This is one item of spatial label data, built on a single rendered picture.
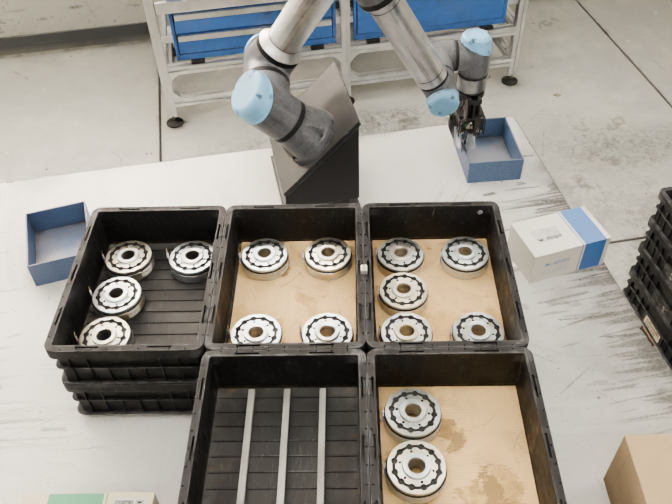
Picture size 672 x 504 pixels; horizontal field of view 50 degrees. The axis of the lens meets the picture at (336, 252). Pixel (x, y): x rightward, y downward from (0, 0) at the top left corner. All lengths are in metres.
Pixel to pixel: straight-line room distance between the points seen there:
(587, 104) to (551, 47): 0.54
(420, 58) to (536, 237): 0.50
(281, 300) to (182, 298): 0.21
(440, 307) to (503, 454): 0.35
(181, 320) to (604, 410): 0.89
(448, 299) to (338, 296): 0.23
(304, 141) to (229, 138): 1.66
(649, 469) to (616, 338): 0.44
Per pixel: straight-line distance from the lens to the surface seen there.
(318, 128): 1.78
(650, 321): 2.49
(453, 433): 1.36
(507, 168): 2.03
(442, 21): 3.51
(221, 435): 1.37
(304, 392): 1.40
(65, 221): 2.03
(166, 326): 1.55
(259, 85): 1.71
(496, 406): 1.40
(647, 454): 1.39
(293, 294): 1.55
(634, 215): 3.14
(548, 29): 4.31
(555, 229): 1.80
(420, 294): 1.51
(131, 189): 2.10
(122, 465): 1.54
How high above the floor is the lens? 1.99
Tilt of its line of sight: 45 degrees down
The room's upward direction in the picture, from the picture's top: 2 degrees counter-clockwise
